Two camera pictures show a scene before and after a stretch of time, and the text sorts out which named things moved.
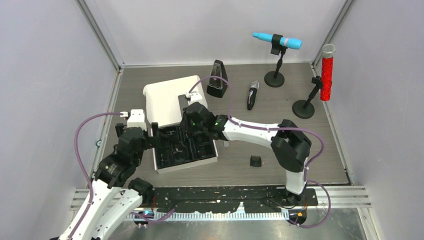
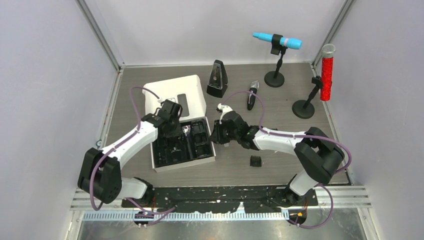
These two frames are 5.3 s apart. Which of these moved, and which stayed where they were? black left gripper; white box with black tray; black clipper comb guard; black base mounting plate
Moved: black left gripper
Stayed: black base mounting plate; white box with black tray; black clipper comb guard
